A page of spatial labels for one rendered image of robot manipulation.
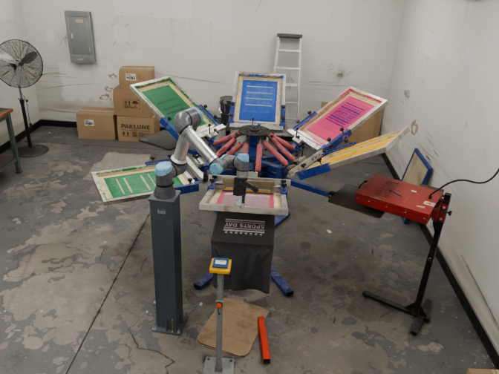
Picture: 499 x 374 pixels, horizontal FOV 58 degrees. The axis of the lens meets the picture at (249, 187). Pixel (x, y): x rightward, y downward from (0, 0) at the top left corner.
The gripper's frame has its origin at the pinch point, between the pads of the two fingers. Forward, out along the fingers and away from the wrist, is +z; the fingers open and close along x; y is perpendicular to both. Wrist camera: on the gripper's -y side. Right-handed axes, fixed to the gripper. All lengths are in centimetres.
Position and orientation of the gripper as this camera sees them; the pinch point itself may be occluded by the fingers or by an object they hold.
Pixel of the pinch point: (243, 207)
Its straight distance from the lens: 295.8
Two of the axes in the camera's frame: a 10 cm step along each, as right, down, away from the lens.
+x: -0.4, 1.9, -9.8
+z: -0.6, 9.8, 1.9
